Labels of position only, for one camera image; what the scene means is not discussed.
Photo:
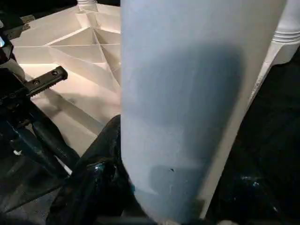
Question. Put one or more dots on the black work mat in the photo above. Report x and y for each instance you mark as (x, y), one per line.
(276, 105)

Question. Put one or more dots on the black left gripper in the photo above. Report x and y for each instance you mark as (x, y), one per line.
(14, 98)

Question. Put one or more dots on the white plastic table top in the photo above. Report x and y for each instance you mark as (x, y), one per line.
(70, 58)

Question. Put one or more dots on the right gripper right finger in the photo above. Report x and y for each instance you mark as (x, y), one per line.
(253, 199)

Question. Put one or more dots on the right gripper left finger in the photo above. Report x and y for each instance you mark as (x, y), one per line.
(93, 182)

